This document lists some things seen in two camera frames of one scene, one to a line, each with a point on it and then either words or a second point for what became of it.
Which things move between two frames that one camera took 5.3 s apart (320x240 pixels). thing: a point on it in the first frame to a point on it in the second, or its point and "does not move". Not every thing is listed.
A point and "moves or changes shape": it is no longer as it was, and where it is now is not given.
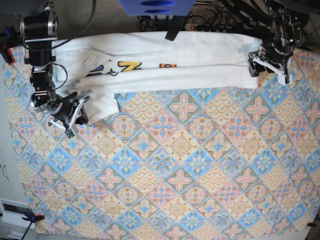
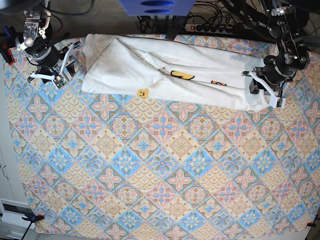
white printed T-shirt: x=98 y=67 moves or changes shape
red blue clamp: x=10 y=40 does not move
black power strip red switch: x=207 y=27 does not move
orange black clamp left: x=32 y=217 does not move
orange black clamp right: x=311 y=224 does not move
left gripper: x=68 y=110 to x=47 y=58
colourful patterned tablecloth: x=176 y=162 does not move
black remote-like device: x=178 y=23 does not move
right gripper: x=273 y=54 to x=273 y=71
